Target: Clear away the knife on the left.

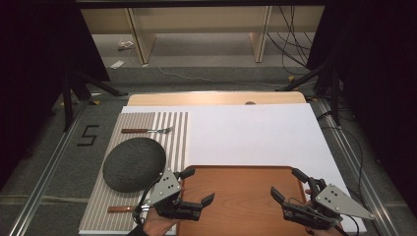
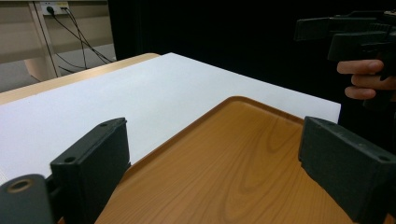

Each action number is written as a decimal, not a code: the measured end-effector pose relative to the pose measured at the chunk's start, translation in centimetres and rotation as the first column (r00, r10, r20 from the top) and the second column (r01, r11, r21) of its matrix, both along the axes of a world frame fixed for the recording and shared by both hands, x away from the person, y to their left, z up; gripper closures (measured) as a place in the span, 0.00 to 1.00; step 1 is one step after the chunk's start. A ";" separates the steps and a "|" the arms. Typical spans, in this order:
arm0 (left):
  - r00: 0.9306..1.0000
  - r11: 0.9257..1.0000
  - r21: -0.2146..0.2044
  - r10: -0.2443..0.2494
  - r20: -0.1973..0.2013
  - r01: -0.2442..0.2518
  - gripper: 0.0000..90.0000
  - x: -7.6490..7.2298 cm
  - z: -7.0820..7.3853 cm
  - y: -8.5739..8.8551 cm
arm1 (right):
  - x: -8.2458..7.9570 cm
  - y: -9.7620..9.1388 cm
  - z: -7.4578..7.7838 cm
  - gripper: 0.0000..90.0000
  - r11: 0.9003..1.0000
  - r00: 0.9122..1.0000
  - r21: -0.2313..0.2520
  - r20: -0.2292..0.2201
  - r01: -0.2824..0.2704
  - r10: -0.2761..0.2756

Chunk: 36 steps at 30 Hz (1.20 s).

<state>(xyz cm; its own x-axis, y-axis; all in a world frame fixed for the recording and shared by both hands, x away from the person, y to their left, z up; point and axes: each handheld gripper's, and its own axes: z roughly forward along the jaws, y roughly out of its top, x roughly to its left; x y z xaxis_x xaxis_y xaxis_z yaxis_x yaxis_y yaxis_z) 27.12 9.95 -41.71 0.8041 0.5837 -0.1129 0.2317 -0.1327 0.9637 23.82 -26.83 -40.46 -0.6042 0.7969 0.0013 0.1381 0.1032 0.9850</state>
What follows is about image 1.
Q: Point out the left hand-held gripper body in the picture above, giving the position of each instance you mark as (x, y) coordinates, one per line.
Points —
(165, 188)

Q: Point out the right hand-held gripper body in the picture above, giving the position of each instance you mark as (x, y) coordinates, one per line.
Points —
(339, 201)

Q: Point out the person's right hand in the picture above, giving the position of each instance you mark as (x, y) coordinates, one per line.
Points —
(327, 232)

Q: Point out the person's left hand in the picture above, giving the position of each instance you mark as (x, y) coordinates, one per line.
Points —
(157, 224)

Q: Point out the brown wooden tray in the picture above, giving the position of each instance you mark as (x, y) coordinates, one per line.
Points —
(242, 196)

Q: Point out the dark grey round plate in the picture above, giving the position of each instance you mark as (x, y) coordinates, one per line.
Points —
(134, 165)

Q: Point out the white table board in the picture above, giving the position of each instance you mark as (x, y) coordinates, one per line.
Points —
(249, 137)

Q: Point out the striped beige placemat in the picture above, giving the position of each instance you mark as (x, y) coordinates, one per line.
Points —
(98, 206)

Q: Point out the black metal stand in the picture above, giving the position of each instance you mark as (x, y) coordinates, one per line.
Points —
(332, 85)
(70, 98)

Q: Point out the black curtain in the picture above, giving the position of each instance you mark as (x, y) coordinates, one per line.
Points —
(36, 65)
(383, 82)

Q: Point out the white paper scrap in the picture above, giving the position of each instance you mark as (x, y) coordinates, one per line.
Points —
(117, 64)

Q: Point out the crumpled floor litter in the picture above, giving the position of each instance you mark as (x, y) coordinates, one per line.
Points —
(126, 45)

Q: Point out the light wooden shelf unit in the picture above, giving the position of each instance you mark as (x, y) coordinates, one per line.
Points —
(196, 19)

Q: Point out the metal floor rail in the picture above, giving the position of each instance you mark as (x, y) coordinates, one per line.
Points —
(42, 183)
(364, 183)

